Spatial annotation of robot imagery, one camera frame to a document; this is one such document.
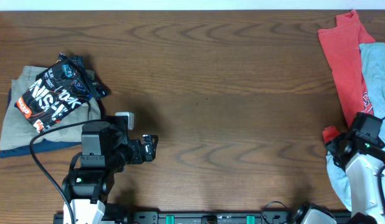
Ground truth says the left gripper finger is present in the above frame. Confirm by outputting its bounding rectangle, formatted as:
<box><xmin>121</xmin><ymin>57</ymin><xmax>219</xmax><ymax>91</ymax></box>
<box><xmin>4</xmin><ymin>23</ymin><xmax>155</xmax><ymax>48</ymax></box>
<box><xmin>143</xmin><ymin>134</ymin><xmax>158</xmax><ymax>146</ymax></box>
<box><xmin>145</xmin><ymin>143</ymin><xmax>156</xmax><ymax>161</ymax></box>

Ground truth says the light blue t-shirt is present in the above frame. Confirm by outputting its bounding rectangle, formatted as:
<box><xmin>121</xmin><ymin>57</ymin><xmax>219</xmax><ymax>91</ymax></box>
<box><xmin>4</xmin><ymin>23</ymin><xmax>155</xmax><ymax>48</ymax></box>
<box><xmin>326</xmin><ymin>42</ymin><xmax>385</xmax><ymax>211</ymax></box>

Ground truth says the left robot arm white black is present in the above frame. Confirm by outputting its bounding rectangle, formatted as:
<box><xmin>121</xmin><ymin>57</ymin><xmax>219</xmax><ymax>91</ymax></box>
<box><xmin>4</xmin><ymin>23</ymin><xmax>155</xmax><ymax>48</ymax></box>
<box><xmin>62</xmin><ymin>112</ymin><xmax>159</xmax><ymax>224</ymax></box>

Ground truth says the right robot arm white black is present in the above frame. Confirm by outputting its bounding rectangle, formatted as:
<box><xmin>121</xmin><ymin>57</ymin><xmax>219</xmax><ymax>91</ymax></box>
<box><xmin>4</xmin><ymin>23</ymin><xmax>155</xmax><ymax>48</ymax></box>
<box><xmin>324</xmin><ymin>113</ymin><xmax>385</xmax><ymax>223</ymax></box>

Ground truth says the navy folded garment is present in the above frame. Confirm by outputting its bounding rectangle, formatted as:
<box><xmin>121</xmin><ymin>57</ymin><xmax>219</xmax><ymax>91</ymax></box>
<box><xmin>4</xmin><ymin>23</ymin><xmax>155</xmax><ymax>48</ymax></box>
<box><xmin>0</xmin><ymin>88</ymin><xmax>83</xmax><ymax>159</ymax></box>

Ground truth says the black printed folded shirt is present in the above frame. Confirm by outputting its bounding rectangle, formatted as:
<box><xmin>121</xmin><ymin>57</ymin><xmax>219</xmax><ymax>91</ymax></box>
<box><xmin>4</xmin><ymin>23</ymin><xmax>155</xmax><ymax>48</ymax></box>
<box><xmin>14</xmin><ymin>54</ymin><xmax>108</xmax><ymax>133</ymax></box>

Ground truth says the beige folded garment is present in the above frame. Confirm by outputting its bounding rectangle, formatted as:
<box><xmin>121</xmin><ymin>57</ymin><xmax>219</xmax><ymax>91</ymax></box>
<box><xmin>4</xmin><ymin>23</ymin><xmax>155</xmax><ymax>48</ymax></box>
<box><xmin>0</xmin><ymin>66</ymin><xmax>101</xmax><ymax>153</ymax></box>

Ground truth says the red printed t-shirt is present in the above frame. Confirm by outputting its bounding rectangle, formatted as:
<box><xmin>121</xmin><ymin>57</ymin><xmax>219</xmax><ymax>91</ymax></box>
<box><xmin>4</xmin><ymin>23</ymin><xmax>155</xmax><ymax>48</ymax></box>
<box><xmin>318</xmin><ymin>10</ymin><xmax>376</xmax><ymax>127</ymax></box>

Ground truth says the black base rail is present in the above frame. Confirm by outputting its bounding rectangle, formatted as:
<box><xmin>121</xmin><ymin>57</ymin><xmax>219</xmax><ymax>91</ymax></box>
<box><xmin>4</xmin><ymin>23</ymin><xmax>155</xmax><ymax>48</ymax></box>
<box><xmin>53</xmin><ymin>210</ymin><xmax>352</xmax><ymax>224</ymax></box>

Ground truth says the black looped cable on rail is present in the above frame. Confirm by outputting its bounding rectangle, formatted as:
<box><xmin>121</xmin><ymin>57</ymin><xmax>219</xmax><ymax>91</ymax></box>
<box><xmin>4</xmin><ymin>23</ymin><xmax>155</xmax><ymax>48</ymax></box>
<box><xmin>260</xmin><ymin>200</ymin><xmax>290</xmax><ymax>224</ymax></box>

